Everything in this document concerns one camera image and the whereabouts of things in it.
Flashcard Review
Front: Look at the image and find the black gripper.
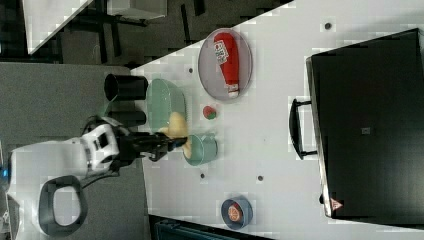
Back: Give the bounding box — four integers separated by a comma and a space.
114, 129, 187, 167

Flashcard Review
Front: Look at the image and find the yellow plush banana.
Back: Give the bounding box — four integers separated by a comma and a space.
159, 112, 192, 158

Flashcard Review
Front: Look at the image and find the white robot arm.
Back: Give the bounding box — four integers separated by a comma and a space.
1, 121, 187, 240

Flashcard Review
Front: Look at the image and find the green mug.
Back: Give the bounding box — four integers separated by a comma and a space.
184, 133, 218, 166

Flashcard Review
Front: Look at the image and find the green colander bowl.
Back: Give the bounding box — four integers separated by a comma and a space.
146, 79, 186, 132

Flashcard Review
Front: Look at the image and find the red green strawberry toy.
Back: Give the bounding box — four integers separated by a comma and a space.
203, 106, 217, 120

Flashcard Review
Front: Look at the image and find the black cylinder cup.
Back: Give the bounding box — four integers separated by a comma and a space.
104, 74, 148, 101

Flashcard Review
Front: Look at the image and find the orange slice toy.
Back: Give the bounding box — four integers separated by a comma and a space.
228, 205, 242, 222

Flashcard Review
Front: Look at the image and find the grey round plate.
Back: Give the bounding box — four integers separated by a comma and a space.
198, 28, 253, 101

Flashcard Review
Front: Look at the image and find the red ketchup bottle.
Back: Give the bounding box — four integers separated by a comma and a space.
213, 32, 239, 98

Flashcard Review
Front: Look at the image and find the black toaster oven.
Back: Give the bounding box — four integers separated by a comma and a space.
305, 28, 424, 229

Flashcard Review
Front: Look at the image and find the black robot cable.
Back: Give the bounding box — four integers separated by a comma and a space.
79, 114, 121, 189

